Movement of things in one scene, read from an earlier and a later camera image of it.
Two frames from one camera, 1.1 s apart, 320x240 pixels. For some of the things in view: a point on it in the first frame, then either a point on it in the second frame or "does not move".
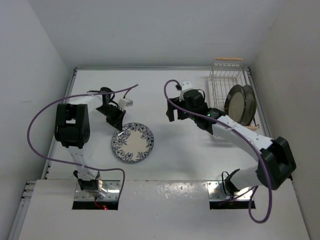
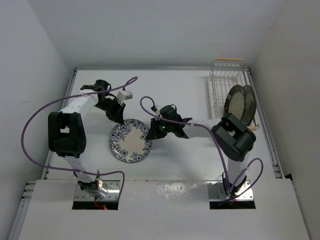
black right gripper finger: [170, 111] -> [153, 131]
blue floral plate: [134, 143] does not move
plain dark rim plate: [251, 106] does not move
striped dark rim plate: [235, 103] does not move
